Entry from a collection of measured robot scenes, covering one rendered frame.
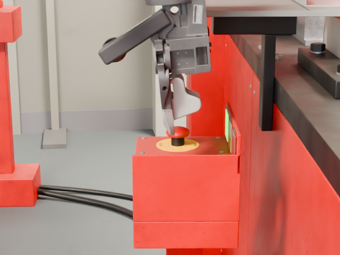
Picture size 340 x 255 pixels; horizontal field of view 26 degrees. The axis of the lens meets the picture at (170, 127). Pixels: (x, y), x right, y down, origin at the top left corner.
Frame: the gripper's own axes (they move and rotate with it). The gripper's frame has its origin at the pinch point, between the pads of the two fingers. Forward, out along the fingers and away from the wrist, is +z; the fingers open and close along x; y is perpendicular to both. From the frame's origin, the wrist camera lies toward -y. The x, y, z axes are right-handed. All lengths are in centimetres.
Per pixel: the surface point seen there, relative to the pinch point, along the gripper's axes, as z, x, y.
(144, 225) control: 13.8, -4.9, -4.7
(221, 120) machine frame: 30, 107, 14
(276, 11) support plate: -14.3, 12.6, 19.3
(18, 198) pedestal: 74, 175, -67
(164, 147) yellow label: 5.8, 8.2, -1.0
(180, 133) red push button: 3.6, 8.0, 2.0
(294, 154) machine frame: 5.9, -0.8, 19.0
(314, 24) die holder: -5, 53, 33
